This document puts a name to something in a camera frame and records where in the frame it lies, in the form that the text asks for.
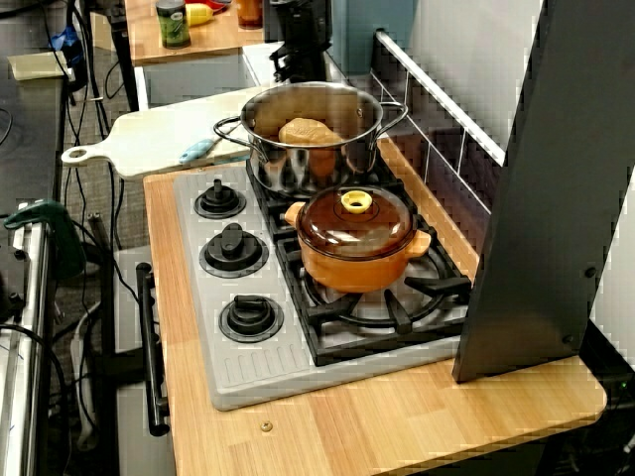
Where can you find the black desk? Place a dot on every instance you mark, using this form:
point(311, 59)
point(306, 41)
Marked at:
point(30, 129)

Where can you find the wooden side table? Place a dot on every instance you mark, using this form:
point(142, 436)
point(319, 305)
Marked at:
point(223, 37)

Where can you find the yellow toy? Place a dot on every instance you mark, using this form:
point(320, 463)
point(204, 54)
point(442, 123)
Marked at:
point(199, 14)

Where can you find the tan notepad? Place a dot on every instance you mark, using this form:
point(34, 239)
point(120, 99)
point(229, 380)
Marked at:
point(37, 64)

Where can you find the white oven cabinet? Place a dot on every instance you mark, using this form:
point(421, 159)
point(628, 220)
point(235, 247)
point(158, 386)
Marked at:
point(131, 436)

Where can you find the light wooden cutting board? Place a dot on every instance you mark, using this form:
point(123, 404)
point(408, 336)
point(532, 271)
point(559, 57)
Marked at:
point(149, 134)

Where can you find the black hood side panel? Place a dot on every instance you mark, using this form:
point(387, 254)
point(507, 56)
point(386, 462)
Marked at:
point(541, 198)

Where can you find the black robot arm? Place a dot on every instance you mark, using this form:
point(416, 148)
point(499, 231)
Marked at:
point(302, 20)

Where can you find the dark tile backsplash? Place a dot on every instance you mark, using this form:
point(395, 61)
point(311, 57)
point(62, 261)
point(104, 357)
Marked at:
point(446, 163)

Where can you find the white sink unit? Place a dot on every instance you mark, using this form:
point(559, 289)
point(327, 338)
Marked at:
point(198, 82)

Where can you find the silver metal frame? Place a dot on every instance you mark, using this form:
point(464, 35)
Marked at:
point(27, 347)

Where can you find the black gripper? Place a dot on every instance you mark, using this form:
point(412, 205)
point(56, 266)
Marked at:
point(302, 55)

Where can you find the brown glass lid yellow knob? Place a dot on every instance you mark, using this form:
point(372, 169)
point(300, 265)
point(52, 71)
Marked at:
point(354, 228)

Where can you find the stainless steel pot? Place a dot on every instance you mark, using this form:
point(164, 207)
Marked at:
point(297, 168)

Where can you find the brass counter screw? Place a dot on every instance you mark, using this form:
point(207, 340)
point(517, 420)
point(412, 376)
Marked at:
point(267, 425)

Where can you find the black stove knob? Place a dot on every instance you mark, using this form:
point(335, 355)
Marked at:
point(250, 317)
point(218, 201)
point(232, 250)

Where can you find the white power strip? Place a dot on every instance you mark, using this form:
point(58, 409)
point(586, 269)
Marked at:
point(79, 357)

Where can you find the black table leg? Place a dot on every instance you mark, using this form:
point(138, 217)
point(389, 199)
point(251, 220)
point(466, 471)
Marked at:
point(124, 64)

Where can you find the red toy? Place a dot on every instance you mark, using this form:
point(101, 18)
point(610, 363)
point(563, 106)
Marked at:
point(215, 4)

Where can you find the tan toy bread loaf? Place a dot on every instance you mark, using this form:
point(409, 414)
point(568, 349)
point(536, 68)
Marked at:
point(310, 133)

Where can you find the amber glass jar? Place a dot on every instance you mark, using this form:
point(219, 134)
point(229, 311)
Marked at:
point(249, 12)

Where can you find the green can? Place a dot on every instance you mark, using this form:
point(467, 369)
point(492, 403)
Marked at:
point(172, 25)

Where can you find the grey toy stove top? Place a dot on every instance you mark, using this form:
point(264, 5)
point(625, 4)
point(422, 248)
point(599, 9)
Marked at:
point(238, 367)

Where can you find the teal blue box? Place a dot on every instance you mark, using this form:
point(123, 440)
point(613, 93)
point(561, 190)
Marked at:
point(372, 35)

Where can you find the orange toy pot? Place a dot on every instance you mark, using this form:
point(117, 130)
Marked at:
point(357, 273)

